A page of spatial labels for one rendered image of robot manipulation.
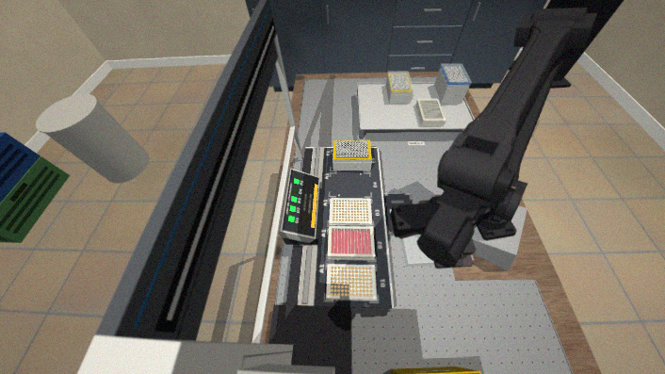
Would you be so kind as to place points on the yellow open-top bin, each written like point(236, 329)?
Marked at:
point(435, 370)

